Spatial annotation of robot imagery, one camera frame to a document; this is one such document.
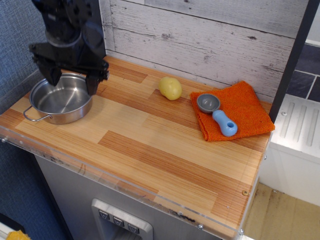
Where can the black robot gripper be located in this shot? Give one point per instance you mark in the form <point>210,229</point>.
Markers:
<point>52,57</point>

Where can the silver metal pot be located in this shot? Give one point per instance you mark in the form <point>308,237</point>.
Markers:
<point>64,103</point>

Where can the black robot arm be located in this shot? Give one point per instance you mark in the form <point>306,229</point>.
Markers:
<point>63,19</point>

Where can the yellow object at corner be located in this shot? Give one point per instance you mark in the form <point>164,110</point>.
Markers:
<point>17,235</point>

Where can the orange woven cloth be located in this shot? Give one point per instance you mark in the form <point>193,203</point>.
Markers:
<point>241,105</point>

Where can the clear acrylic edge guard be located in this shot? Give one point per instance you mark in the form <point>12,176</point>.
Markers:
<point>169,180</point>

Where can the yellow toy potato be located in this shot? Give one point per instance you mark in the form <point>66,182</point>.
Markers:
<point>170,88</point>

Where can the grey and blue scoop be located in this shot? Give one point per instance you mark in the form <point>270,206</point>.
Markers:
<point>210,104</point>

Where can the silver dispenser panel with buttons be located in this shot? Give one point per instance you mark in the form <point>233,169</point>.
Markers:
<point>115,224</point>

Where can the white ribbed cabinet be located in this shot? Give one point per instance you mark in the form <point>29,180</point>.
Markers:
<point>292,158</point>

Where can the dark grey left post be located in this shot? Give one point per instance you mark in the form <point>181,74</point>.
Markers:
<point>92,31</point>

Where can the dark grey post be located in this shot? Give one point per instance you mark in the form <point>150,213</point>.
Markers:
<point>92,31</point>
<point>303,31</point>

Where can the dark grey right post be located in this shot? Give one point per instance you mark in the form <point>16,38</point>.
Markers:
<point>303,31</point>

